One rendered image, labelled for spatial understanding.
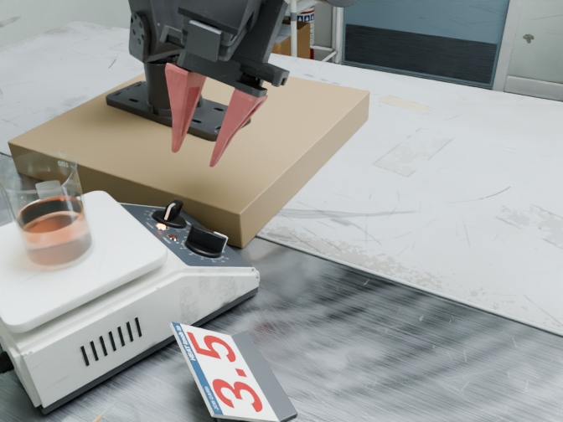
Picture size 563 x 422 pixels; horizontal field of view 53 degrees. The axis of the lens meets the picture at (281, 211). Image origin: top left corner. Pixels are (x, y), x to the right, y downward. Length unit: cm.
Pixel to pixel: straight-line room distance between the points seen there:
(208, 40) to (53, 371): 25
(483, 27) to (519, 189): 262
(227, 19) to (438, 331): 29
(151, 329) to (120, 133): 32
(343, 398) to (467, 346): 11
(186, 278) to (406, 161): 36
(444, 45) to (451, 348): 294
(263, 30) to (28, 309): 26
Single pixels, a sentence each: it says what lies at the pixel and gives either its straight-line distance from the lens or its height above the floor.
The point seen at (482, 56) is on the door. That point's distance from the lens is 333.
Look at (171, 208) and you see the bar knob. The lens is 51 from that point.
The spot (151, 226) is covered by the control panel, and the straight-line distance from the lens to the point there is 50.
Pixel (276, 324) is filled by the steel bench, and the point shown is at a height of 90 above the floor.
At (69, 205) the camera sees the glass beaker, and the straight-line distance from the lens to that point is 41.
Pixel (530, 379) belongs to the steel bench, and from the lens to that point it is 48.
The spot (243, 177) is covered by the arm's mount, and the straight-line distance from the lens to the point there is 59.
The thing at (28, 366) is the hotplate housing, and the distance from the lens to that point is 42.
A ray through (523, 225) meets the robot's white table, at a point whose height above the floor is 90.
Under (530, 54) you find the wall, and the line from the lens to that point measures 330.
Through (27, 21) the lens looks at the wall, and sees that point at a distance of 232.
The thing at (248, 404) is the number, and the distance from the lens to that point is 41.
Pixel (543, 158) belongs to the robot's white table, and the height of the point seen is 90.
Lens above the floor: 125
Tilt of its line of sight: 35 degrees down
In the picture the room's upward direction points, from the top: 2 degrees counter-clockwise
